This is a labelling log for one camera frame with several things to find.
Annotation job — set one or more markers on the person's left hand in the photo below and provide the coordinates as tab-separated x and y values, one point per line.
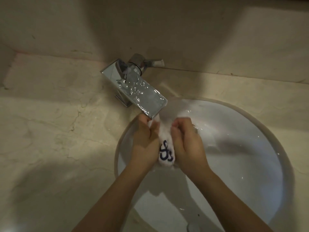
146	147

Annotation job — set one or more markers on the person's right hand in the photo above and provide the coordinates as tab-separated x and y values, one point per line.
190	152

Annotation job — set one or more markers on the white towel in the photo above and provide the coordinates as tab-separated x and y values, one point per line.
166	138

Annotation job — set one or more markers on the white ceramic sink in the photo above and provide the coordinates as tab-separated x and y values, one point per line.
241	166

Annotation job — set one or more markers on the person's left forearm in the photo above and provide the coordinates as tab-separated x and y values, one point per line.
111	202

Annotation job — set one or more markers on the person's right forearm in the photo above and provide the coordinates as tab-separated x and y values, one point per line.
229	207

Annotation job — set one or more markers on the chrome faucet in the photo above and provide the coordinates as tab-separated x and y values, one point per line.
144	94

